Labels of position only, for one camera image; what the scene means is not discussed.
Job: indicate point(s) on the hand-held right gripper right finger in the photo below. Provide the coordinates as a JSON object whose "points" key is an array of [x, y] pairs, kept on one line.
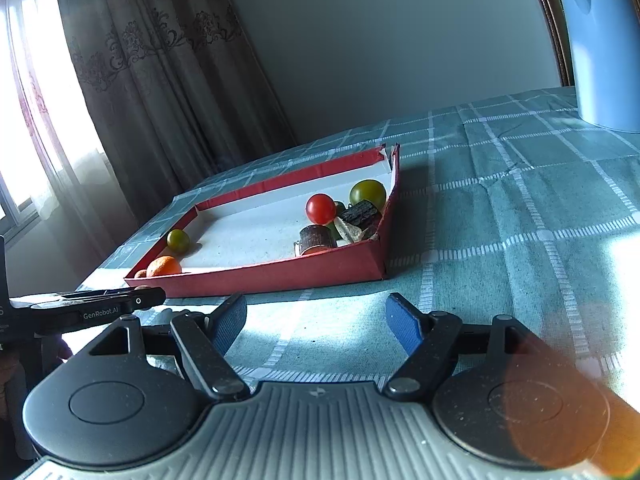
{"points": [[404, 325]]}

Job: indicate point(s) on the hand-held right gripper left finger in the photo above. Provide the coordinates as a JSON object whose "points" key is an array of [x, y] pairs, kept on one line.
{"points": [[230, 325]]}

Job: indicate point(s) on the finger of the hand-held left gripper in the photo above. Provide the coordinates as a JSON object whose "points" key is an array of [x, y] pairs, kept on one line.
{"points": [[100, 312]]}

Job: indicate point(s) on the orange mandarin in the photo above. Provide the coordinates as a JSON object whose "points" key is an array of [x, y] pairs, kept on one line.
{"points": [[164, 266]]}

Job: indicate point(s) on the red cardboard box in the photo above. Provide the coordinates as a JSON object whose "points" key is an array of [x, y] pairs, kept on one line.
{"points": [[260, 240]]}

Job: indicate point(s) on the small green tomato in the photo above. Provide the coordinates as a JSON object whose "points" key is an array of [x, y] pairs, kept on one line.
{"points": [[178, 241]]}

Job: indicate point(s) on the pale fruit wedge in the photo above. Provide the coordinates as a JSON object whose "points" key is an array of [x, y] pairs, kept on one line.
{"points": [[349, 231]]}

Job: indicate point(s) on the dark sugar cane piece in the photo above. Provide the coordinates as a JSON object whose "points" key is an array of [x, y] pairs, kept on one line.
{"points": [[317, 239], [362, 213]]}

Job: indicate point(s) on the large green tomato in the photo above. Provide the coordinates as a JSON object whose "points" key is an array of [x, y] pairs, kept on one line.
{"points": [[368, 194]]}

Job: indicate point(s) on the red cherry tomato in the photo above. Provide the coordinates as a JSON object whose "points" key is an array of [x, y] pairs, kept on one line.
{"points": [[320, 208]]}

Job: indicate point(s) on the teal checked tablecloth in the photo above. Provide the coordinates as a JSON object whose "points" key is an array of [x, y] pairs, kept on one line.
{"points": [[500, 210]]}

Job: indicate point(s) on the sheer white curtain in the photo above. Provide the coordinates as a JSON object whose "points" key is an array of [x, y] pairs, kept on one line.
{"points": [[45, 110]]}

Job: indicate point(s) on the brown patterned curtain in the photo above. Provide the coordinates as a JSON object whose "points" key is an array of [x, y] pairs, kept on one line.
{"points": [[160, 85]]}

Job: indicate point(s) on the blue kettle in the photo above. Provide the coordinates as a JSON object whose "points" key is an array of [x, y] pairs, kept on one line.
{"points": [[597, 50]]}

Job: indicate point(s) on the window frame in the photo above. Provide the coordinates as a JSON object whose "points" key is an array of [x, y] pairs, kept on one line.
{"points": [[17, 207]]}

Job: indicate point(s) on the wooden frame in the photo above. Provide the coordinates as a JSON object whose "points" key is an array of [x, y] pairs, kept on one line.
{"points": [[550, 25]]}

